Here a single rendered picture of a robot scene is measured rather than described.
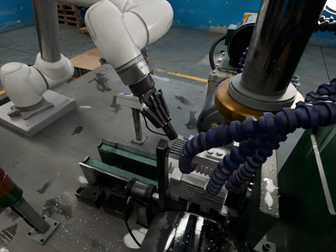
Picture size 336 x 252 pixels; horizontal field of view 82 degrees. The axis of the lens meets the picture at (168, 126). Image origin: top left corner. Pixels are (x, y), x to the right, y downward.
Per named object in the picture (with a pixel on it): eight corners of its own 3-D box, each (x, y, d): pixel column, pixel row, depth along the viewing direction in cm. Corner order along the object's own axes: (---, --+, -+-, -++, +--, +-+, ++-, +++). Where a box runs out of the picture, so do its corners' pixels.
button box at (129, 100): (154, 109, 93) (155, 98, 91) (147, 111, 86) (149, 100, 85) (123, 102, 98) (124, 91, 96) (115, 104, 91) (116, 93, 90)
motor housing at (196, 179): (228, 175, 74) (240, 140, 62) (218, 222, 61) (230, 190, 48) (179, 160, 80) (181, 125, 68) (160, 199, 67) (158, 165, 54)
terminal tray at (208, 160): (235, 157, 61) (241, 141, 56) (230, 184, 54) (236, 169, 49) (199, 146, 65) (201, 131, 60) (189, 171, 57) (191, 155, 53)
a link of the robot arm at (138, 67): (146, 50, 56) (156, 68, 58) (125, 61, 61) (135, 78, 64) (131, 62, 50) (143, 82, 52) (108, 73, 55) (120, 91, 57)
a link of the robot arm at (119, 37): (124, 65, 49) (156, 44, 55) (84, 1, 42) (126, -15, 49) (106, 74, 57) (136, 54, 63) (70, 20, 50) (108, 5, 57)
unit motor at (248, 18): (253, 87, 121) (279, 10, 93) (250, 117, 98) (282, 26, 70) (213, 80, 128) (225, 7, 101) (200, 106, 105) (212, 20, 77)
